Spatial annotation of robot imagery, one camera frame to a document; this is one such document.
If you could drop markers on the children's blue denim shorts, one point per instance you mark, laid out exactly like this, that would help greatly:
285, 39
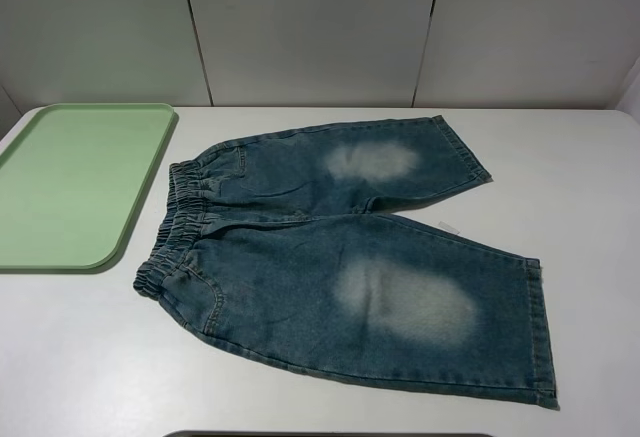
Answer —
291, 249

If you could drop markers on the clear tape piece on table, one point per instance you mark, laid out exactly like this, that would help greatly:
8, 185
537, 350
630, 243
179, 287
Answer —
448, 228

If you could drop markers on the light green plastic tray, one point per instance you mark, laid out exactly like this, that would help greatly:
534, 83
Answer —
72, 179

